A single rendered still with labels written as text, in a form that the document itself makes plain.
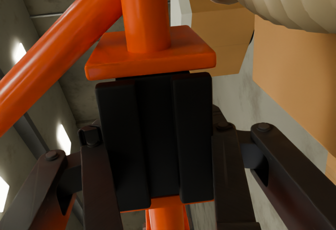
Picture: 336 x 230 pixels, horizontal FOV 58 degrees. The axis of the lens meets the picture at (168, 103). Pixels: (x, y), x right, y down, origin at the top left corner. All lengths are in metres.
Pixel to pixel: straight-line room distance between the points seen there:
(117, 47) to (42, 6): 10.60
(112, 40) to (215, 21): 1.43
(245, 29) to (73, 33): 1.57
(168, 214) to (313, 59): 0.16
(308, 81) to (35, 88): 0.21
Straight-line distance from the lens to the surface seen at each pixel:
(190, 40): 0.16
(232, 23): 1.65
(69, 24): 0.17
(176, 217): 0.20
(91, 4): 0.16
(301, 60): 0.28
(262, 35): 0.36
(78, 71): 12.20
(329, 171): 1.39
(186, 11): 1.53
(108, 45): 0.17
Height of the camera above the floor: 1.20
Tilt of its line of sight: 3 degrees down
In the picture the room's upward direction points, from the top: 97 degrees counter-clockwise
